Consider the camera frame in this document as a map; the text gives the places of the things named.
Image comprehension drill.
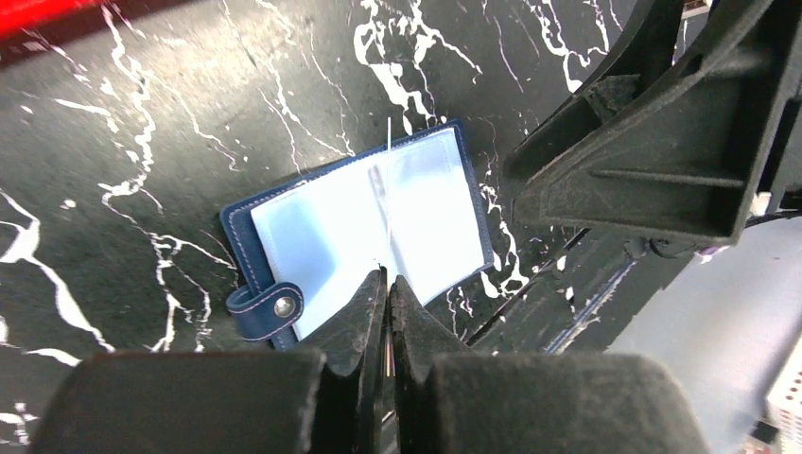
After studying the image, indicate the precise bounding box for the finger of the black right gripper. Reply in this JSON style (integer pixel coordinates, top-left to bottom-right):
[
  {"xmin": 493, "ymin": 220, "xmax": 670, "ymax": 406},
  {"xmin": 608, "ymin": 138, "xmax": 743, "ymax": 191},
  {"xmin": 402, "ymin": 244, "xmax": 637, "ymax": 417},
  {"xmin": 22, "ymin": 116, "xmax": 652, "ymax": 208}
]
[
  {"xmin": 504, "ymin": 0, "xmax": 684, "ymax": 182},
  {"xmin": 510, "ymin": 1, "xmax": 801, "ymax": 246}
]

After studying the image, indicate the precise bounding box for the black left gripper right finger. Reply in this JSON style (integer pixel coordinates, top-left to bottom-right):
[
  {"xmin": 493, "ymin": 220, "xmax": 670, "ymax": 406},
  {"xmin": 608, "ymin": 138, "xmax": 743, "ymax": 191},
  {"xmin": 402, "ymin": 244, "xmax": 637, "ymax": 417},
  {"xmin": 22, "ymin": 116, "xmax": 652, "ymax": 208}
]
[{"xmin": 388, "ymin": 276, "xmax": 708, "ymax": 453}]

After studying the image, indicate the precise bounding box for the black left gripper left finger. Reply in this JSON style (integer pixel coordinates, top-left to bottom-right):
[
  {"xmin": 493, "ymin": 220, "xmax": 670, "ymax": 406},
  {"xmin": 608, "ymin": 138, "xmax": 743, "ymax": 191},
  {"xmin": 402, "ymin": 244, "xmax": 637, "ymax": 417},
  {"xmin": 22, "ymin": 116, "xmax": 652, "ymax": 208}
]
[{"xmin": 30, "ymin": 268, "xmax": 389, "ymax": 453}]

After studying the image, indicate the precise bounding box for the left red plastic bin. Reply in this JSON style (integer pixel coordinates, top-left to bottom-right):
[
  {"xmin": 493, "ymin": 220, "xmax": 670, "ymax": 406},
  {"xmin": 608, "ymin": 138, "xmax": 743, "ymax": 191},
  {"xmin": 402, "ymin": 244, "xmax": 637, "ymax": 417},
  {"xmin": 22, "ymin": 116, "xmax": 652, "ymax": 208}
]
[{"xmin": 1, "ymin": 0, "xmax": 102, "ymax": 39}]

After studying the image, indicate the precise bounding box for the blue leather card holder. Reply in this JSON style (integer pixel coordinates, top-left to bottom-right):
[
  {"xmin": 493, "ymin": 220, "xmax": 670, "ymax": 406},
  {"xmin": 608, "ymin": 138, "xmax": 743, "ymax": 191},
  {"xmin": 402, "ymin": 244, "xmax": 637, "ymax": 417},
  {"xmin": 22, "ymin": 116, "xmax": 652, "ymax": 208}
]
[{"xmin": 219, "ymin": 120, "xmax": 494, "ymax": 350}]

